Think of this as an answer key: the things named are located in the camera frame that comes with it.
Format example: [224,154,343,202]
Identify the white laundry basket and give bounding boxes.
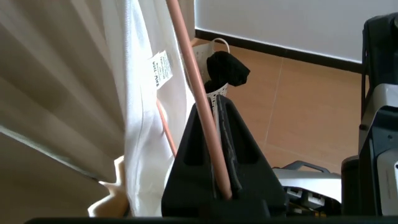
[186,37,231,114]

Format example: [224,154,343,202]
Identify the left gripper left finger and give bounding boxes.
[160,104,219,218]

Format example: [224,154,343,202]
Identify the pink clothes hanger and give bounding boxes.
[155,0,233,200]

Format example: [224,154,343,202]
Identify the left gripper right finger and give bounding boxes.
[216,95,287,218]

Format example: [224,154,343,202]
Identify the white printed t-shirt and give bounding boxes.
[101,0,197,218]

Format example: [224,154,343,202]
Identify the black garment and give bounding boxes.
[204,50,251,93]

